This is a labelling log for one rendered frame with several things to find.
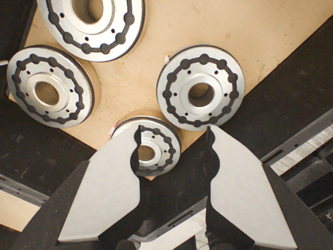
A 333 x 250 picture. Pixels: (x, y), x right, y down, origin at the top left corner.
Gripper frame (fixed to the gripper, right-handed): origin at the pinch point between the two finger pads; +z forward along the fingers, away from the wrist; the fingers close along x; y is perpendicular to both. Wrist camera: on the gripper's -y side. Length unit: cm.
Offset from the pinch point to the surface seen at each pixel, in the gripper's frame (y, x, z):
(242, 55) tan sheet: -3.6, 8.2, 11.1
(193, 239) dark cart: 164, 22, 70
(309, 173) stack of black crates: 62, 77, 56
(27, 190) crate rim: 9.3, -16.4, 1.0
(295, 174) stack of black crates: 53, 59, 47
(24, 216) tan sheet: 32.4, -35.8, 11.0
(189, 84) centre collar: -1.2, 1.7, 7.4
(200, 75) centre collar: -2.1, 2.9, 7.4
